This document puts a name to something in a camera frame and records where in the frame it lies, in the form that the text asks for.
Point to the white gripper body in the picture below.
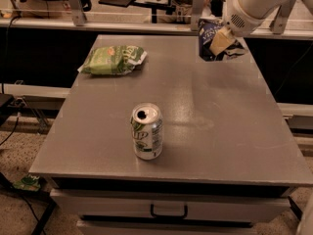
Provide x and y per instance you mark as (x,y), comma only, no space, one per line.
(245,21)

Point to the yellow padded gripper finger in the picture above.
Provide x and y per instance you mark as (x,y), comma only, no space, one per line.
(222,40)

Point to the blue chip bag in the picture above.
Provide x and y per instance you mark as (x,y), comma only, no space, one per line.
(207,30)

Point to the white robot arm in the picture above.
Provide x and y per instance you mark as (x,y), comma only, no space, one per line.
(242,18)

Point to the green chip bag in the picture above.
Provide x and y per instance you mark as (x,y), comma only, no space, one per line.
(113,60)

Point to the green white soda can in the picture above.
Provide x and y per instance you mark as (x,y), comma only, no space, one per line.
(147,131)

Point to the green packet on floor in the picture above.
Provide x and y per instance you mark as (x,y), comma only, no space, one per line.
(28,183)

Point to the right metal rail bracket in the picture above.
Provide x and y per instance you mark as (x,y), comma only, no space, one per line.
(278,25)

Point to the metal rail bracket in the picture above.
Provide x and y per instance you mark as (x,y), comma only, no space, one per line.
(77,13)
(196,14)
(278,25)

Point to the middle metal rail bracket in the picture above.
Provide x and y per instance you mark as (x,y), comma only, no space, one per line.
(196,14)

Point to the left metal rail bracket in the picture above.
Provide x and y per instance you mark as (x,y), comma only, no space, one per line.
(77,13)

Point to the white drawer with black handle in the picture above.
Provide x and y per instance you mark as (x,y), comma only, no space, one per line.
(153,205)

